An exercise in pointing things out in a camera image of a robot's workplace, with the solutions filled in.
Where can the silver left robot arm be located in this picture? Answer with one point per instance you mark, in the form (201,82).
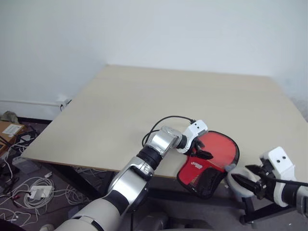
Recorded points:
(163,142)

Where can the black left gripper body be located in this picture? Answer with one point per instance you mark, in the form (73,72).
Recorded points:
(194,146)

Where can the white power adapter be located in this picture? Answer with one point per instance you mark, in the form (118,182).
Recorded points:
(39,191)

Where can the black metal table frame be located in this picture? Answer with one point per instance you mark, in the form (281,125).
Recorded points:
(250,207)

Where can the grey flat floor box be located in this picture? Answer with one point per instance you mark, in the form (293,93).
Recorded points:
(26,166)

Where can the dark rounded shape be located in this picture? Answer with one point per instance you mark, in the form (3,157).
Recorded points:
(154,221)

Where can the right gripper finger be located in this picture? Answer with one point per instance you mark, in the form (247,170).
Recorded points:
(246,184)
(255,169)

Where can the white wall junction box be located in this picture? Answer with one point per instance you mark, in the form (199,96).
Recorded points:
(63,100)

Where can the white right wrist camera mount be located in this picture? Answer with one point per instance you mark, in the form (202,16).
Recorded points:
(281,161)

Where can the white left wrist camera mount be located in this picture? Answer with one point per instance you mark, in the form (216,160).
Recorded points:
(198,126)

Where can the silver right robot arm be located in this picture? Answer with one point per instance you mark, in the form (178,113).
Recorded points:
(291,195)

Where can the brown cardboard box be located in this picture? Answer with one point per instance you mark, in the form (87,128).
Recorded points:
(9,137)

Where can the olive crumpled cloth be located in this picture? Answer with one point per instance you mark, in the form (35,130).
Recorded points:
(9,116)

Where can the red and black paddle case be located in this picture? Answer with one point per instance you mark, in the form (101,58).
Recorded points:
(216,149)

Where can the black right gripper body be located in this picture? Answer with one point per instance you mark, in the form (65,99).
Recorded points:
(265,183)

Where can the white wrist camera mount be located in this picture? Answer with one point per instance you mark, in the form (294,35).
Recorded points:
(281,161)
(198,126)

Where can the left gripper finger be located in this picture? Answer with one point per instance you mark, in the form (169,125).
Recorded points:
(203,155)
(201,144)

